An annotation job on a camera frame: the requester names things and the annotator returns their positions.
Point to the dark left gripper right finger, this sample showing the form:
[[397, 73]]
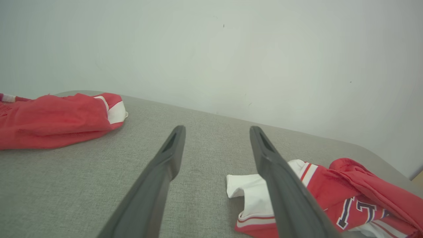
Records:
[[290, 198]]

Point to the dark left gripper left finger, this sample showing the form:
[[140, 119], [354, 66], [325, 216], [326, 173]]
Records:
[[152, 191]]

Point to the red basketball jersey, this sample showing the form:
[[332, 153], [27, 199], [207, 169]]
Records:
[[347, 198]]

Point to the red white-trimmed shorts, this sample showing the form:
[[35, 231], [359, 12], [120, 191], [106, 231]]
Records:
[[56, 122]]

